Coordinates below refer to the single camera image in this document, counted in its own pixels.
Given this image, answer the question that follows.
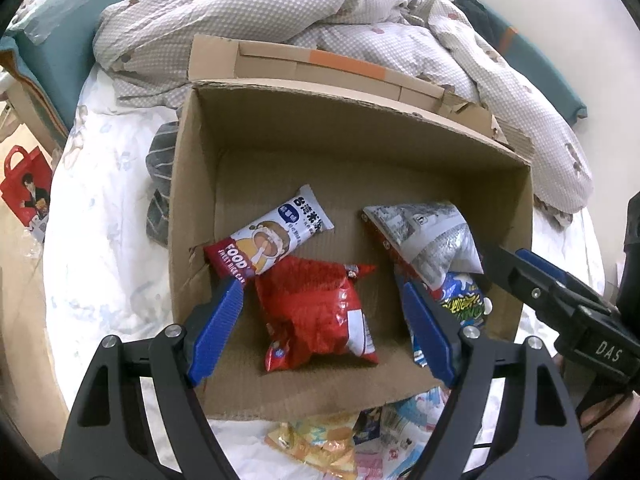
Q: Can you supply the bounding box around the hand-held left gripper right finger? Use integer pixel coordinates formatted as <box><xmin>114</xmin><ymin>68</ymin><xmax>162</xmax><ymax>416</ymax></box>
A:
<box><xmin>401</xmin><ymin>281</ymin><xmax>590</xmax><ymax>480</ymax></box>

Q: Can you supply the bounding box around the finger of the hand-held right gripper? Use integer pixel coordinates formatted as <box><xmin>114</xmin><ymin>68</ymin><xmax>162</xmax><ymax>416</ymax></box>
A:
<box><xmin>515</xmin><ymin>248</ymin><xmax>573</xmax><ymax>288</ymax></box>
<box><xmin>481</xmin><ymin>244</ymin><xmax>558</xmax><ymax>322</ymax></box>

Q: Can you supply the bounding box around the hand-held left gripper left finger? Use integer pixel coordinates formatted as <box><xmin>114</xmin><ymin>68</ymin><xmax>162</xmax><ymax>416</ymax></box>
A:
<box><xmin>59</xmin><ymin>276</ymin><xmax>246</xmax><ymax>480</ymax></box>

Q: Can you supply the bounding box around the blue green snack packet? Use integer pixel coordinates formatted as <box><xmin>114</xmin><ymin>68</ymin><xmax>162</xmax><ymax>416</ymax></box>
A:
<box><xmin>395</xmin><ymin>270</ymin><xmax>494</xmax><ymax>367</ymax></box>

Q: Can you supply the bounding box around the red snack packet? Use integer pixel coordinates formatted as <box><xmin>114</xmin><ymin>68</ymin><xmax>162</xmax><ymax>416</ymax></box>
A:
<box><xmin>203</xmin><ymin>240</ymin><xmax>261</xmax><ymax>292</ymax></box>

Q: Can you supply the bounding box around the pale cartoon print snack packet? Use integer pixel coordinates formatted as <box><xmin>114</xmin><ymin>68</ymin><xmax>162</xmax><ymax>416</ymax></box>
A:
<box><xmin>382</xmin><ymin>386</ymin><xmax>452</xmax><ymax>457</ymax></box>

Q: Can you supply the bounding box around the silver grey triangular snack packet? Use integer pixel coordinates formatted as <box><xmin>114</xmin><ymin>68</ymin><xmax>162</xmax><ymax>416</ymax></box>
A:
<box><xmin>361</xmin><ymin>201</ymin><xmax>485</xmax><ymax>292</ymax></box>

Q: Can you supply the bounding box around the red crinkled snack bag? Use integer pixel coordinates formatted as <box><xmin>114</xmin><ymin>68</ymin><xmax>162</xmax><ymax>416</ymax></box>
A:
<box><xmin>254</xmin><ymin>256</ymin><xmax>380</xmax><ymax>372</ymax></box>

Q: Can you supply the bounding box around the white cartoon rice cracker packet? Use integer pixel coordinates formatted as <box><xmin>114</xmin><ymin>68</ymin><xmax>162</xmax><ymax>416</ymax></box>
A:
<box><xmin>231</xmin><ymin>184</ymin><xmax>335</xmax><ymax>276</ymax></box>

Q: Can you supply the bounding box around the yellow snack packet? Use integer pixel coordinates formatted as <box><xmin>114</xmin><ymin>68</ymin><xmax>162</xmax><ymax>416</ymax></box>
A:
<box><xmin>265</xmin><ymin>411</ymin><xmax>359</xmax><ymax>480</ymax></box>

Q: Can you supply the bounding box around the brown cardboard box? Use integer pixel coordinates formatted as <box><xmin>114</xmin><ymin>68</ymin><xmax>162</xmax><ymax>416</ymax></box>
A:
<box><xmin>167</xmin><ymin>34</ymin><xmax>536</xmax><ymax>421</ymax></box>

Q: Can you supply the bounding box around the person's right hand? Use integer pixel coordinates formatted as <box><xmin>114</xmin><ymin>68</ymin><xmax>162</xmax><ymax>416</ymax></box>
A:
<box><xmin>580</xmin><ymin>392</ymin><xmax>640</xmax><ymax>441</ymax></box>

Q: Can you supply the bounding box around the white floral bed sheet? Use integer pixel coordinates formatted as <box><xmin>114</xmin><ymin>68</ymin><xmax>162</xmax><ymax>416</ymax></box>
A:
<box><xmin>42</xmin><ymin>62</ymin><xmax>608</xmax><ymax>480</ymax></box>

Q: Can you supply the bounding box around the grey striped cloth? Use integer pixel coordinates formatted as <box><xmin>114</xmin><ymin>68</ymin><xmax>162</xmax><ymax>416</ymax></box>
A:
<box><xmin>145</xmin><ymin>121</ymin><xmax>180</xmax><ymax>247</ymax></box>

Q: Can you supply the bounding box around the teal padded bed board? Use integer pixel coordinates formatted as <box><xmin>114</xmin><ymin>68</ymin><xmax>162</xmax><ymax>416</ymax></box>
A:
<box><xmin>0</xmin><ymin>0</ymin><xmax>133</xmax><ymax>133</ymax></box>
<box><xmin>452</xmin><ymin>0</ymin><xmax>589</xmax><ymax>122</ymax></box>

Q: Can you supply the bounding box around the red shopping bag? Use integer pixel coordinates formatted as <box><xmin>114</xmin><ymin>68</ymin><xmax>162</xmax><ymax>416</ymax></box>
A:
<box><xmin>0</xmin><ymin>145</ymin><xmax>54</xmax><ymax>242</ymax></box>

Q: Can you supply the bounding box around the dark clothing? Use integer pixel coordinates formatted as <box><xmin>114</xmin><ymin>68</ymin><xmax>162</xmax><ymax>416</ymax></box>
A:
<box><xmin>454</xmin><ymin>0</ymin><xmax>507</xmax><ymax>57</ymax></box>

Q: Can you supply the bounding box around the grey checked bear print duvet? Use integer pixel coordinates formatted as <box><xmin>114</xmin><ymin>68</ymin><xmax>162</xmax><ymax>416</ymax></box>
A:
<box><xmin>92</xmin><ymin>0</ymin><xmax>596</xmax><ymax>227</ymax></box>

